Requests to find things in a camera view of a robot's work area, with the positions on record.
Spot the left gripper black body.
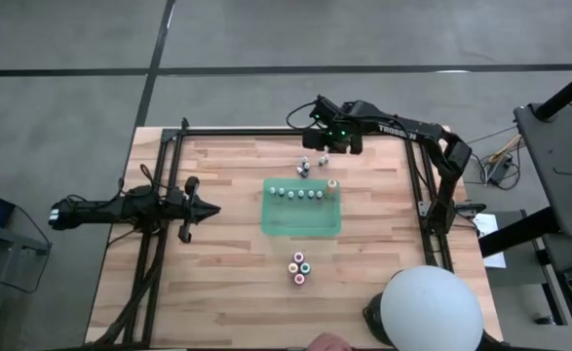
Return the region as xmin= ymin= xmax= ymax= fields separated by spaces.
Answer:
xmin=167 ymin=175 xmax=204 ymax=244

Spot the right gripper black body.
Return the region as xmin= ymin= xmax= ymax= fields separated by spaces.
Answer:
xmin=301 ymin=125 xmax=365 ymax=156

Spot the green translucent plastic bin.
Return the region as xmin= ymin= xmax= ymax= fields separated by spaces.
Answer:
xmin=259 ymin=177 xmax=343 ymax=239

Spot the grey metal desk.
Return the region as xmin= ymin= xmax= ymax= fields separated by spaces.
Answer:
xmin=531 ymin=232 xmax=572 ymax=351
xmin=0 ymin=216 xmax=53 ymax=351

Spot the person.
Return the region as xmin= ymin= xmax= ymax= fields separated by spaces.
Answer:
xmin=306 ymin=331 xmax=354 ymax=351

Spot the black lamp base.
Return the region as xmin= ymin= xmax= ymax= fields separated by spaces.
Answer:
xmin=362 ymin=291 xmax=389 ymax=345

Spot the black power adapter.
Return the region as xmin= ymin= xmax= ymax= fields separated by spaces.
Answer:
xmin=485 ymin=155 xmax=514 ymax=187

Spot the white round lamp globe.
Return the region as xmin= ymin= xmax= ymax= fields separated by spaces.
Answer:
xmin=380 ymin=264 xmax=485 ymax=351

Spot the white paper sheet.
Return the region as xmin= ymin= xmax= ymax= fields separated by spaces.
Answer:
xmin=473 ymin=213 xmax=508 ymax=269

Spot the black support beam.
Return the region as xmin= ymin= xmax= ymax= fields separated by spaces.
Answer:
xmin=477 ymin=207 xmax=562 ymax=258

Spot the black side table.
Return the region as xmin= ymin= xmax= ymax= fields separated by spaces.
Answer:
xmin=513 ymin=99 xmax=572 ymax=238

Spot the black slanted pole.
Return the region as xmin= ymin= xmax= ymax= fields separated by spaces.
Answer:
xmin=532 ymin=61 xmax=572 ymax=122

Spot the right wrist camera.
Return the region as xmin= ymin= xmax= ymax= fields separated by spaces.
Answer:
xmin=309 ymin=95 xmax=345 ymax=129

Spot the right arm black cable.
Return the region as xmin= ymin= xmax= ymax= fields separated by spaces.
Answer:
xmin=285 ymin=100 xmax=317 ymax=132

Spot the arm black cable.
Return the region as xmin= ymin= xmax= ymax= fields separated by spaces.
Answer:
xmin=114 ymin=164 xmax=170 ymax=196
xmin=285 ymin=100 xmax=317 ymax=132

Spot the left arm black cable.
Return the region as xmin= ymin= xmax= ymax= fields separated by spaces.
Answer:
xmin=114 ymin=164 xmax=170 ymax=196

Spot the black cable bundle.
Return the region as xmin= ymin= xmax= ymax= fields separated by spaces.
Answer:
xmin=90 ymin=228 xmax=163 ymax=348

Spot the black floor cable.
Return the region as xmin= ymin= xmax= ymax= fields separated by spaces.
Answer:
xmin=460 ymin=125 xmax=523 ymax=192

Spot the yellow floor cable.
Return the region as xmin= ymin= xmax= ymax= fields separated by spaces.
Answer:
xmin=487 ymin=134 xmax=523 ymax=165

